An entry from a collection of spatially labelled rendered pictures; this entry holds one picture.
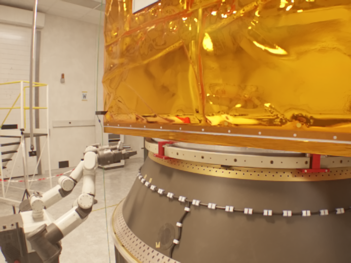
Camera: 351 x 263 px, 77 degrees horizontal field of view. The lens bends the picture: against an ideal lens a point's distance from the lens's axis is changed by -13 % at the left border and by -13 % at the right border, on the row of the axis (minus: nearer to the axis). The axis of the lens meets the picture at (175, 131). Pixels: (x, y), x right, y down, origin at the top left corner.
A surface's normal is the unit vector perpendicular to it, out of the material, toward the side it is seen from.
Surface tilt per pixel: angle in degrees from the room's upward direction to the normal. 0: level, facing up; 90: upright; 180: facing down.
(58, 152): 90
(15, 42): 90
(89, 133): 90
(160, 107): 88
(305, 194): 62
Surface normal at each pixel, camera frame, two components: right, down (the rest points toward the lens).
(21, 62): 0.73, 0.04
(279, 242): -0.23, -0.41
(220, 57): -0.70, 0.01
